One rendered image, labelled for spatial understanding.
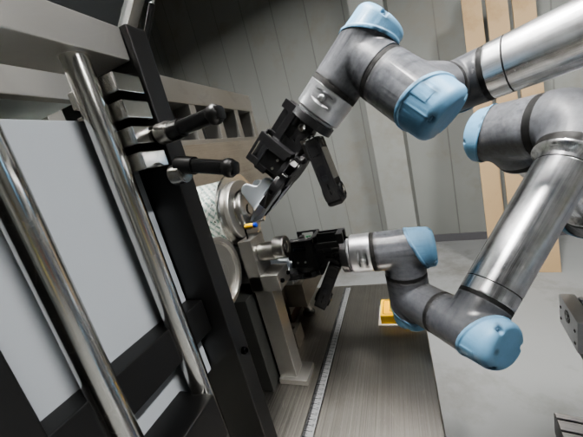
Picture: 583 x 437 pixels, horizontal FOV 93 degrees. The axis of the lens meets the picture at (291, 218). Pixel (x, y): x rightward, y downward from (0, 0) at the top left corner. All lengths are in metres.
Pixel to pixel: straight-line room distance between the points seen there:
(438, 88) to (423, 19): 3.06
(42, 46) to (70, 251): 0.11
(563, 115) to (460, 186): 2.80
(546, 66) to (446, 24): 2.94
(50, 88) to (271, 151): 0.27
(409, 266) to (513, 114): 0.34
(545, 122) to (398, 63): 0.31
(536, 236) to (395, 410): 0.34
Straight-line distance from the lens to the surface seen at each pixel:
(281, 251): 0.48
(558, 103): 0.65
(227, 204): 0.50
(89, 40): 0.23
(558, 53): 0.47
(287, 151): 0.45
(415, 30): 3.42
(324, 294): 0.60
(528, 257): 0.52
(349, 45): 0.43
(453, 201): 3.43
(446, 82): 0.39
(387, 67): 0.40
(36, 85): 0.33
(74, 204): 0.22
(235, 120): 1.33
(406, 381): 0.61
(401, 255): 0.53
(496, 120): 0.69
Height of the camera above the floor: 1.33
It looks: 13 degrees down
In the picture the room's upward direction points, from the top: 14 degrees counter-clockwise
